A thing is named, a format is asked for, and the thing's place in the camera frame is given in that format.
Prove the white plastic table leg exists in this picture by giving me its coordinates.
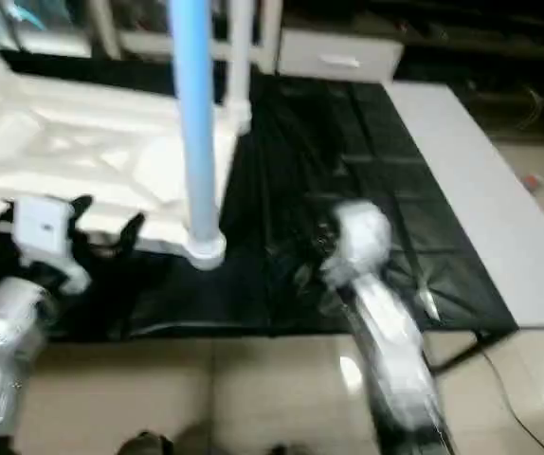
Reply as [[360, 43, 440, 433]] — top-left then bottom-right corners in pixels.
[[226, 0, 256, 136], [166, 0, 228, 259]]

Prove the white flat sheet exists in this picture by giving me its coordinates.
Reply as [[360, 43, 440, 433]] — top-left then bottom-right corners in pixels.
[[384, 80, 544, 329]]

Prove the white plastic table top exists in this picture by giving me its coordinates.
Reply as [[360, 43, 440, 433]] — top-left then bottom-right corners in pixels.
[[0, 71, 254, 272]]

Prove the white drawer unit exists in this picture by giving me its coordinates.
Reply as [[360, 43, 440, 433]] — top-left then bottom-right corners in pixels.
[[277, 28, 406, 86]]

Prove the white glass door cabinet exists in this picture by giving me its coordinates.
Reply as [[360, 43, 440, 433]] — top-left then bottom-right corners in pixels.
[[84, 0, 284, 77]]

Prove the black metal table leg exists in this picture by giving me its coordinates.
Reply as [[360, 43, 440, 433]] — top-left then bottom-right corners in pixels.
[[427, 330, 489, 373]]

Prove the black work surface mat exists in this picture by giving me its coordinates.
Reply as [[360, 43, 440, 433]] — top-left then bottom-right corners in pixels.
[[0, 52, 521, 344]]

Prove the black left robot foot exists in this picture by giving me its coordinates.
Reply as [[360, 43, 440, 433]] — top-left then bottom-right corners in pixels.
[[118, 430, 176, 455]]

